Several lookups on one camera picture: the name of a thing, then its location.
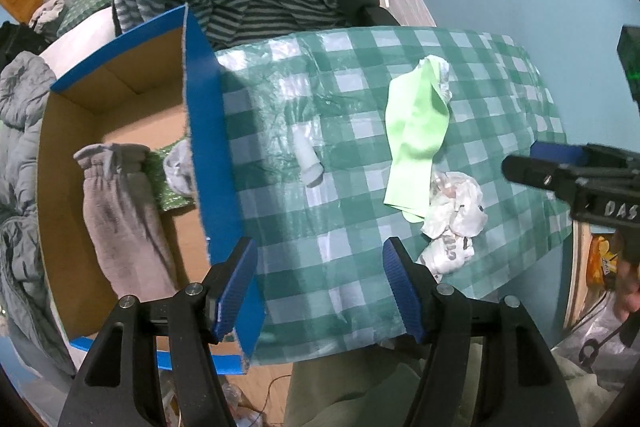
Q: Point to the orange snack bag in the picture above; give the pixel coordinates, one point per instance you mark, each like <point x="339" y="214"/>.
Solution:
<point x="602" y="262"/>

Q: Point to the small white sock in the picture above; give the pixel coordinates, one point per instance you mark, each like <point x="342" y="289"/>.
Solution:
<point x="309" y="157"/>

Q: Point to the black clothes pile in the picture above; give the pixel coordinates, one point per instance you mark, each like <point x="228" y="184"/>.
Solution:
<point x="20" y="39"/>

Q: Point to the large white plastic bag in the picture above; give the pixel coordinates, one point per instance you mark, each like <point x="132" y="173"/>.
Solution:
<point x="595" y="327"/>

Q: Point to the clear plastic bottle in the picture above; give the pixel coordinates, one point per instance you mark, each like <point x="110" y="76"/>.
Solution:
<point x="240" y="407"/>

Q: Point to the green patterned sock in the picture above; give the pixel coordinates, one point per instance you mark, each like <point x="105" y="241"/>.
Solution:
<point x="162" y="187"/>

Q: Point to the person's right hand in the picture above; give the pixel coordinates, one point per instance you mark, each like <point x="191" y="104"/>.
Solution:
<point x="627" y="292"/>

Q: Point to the grey-brown fleece sock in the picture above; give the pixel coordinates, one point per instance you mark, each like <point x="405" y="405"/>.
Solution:
<point x="125" y="227"/>

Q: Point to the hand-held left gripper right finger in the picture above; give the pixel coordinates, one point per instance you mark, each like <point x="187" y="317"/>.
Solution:
<point x="400" y="292"/>

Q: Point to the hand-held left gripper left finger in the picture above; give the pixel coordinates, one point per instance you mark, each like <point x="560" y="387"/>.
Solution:
<point x="235" y="287"/>

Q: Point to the grey clothes pile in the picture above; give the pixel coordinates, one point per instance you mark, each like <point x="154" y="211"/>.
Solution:
<point x="52" y="7"/>

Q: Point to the grey puffer jacket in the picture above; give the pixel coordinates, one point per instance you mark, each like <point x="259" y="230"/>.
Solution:
<point x="20" y="157"/>

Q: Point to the wooden board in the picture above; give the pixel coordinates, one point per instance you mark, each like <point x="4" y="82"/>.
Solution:
<point x="577" y="277"/>

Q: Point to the green checked table cover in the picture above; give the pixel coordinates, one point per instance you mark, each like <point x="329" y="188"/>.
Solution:
<point x="87" y="2"/>

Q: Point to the blue-rimmed cardboard box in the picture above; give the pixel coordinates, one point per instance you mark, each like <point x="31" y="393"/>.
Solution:
<point x="205" y="107"/>

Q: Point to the person's olive trousers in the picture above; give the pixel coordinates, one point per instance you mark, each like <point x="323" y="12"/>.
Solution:
<point x="350" y="397"/>

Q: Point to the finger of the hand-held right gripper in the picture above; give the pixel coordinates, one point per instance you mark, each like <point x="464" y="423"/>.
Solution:
<point x="555" y="152"/>
<point x="540" y="174"/>

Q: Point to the white bed duvet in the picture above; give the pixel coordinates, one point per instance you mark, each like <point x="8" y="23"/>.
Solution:
<point x="85" y="37"/>

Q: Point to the black office chair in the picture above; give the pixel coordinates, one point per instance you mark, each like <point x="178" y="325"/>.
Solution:
<point x="375" y="12"/>

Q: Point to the white printed sock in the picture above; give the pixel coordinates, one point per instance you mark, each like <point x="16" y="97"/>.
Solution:
<point x="457" y="207"/>
<point x="447" y="257"/>

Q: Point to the green checked tablecloth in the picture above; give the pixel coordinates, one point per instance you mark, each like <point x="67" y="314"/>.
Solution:
<point x="350" y="257"/>

